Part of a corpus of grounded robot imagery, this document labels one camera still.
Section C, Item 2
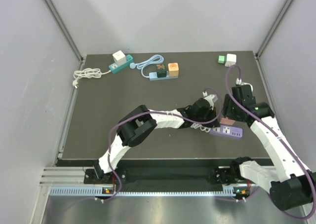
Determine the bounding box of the pink cube plug adapter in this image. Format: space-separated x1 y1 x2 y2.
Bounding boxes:
220 117 235 126

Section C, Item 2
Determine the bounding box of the white strip cord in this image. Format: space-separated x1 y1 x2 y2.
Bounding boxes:
191 122 213 134

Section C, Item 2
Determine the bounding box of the purple power strip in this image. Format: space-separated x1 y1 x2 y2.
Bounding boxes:
208 125 243 139

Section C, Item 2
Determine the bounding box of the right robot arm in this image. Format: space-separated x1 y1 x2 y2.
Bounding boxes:
216 84 316 211

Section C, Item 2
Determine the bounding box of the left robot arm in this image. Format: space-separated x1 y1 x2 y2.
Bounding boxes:
93 94 219 183

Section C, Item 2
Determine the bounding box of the small green cube adapter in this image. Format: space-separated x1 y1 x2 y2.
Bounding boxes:
218 55 226 64

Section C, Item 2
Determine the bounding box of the white cube adapter far right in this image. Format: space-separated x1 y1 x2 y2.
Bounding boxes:
224 53 237 67

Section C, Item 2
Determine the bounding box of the orange cube adapter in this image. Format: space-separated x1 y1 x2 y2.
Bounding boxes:
168 63 179 77

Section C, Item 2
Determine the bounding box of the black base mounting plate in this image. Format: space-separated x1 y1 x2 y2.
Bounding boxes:
83 166 242 185

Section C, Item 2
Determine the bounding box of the dark green cube adapter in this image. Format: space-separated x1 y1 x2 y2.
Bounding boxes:
156 64 167 78

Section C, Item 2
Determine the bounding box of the light blue power strip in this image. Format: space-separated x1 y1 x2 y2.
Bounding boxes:
149 72 178 81

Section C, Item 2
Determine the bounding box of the white cube adapter on teal strip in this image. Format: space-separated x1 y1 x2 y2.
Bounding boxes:
112 50 126 66

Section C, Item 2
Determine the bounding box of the teal power strip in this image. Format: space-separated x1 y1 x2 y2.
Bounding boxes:
109 54 134 74

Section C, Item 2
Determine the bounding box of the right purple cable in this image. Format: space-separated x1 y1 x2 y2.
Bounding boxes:
226 64 316 221

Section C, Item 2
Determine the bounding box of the purple cable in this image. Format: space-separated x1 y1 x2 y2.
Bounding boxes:
108 87 223 202
226 64 316 221

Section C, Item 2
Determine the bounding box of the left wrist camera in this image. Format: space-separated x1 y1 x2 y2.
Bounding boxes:
202 92 218 107

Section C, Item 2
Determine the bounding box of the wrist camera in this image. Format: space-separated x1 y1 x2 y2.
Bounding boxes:
236 78 253 92
202 92 218 107

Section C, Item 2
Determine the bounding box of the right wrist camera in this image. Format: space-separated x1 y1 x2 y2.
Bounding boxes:
236 78 253 92

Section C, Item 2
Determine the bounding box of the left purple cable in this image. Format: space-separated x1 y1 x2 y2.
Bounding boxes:
108 87 223 202

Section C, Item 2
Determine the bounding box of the light blue coiled cord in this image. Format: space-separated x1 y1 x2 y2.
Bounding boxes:
129 54 164 78

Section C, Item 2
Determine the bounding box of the white coiled cord left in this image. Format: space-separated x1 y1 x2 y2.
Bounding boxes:
72 68 112 89

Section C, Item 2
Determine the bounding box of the right aluminium frame post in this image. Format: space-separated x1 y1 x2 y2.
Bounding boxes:
255 0 295 60

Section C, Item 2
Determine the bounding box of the aluminium frame post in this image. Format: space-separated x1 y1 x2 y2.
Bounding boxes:
43 0 83 62
255 0 295 60

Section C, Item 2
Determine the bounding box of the front aluminium rail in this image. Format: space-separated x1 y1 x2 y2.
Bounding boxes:
39 166 275 187

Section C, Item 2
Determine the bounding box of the slotted cable duct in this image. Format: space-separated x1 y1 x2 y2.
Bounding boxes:
49 186 249 197

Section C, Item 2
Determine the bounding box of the left aluminium frame post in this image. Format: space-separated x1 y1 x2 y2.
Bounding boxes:
43 0 83 62

